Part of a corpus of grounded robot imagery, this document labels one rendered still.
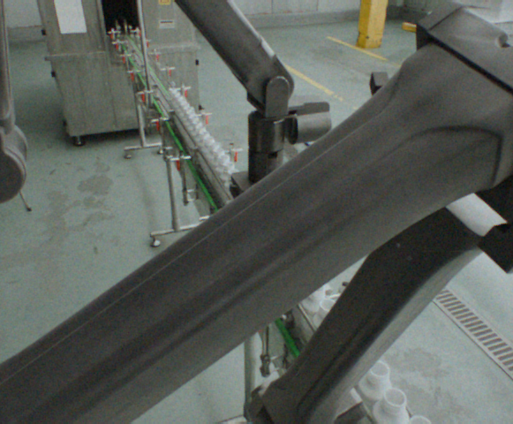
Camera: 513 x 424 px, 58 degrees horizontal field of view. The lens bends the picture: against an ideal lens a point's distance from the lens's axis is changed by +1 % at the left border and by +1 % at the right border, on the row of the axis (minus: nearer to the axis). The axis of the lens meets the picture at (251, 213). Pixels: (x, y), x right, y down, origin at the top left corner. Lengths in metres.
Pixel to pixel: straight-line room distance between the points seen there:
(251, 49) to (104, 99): 4.12
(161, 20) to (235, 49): 4.00
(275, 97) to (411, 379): 1.97
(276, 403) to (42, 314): 2.44
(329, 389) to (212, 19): 0.44
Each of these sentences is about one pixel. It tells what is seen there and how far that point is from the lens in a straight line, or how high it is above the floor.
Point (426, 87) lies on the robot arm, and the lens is 0.22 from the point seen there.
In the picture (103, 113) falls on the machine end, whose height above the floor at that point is 0.31.
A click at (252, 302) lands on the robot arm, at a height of 1.69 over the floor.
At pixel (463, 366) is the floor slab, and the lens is 2.60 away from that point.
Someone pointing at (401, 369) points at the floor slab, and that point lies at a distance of 2.48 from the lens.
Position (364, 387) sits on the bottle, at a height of 1.12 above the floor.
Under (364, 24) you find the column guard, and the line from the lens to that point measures 9.01.
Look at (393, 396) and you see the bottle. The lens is 0.89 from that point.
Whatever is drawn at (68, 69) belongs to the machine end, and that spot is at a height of 0.75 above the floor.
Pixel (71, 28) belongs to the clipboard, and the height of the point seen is 1.09.
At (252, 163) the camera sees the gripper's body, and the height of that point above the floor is 1.52.
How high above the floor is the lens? 1.83
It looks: 32 degrees down
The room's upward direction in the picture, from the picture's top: straight up
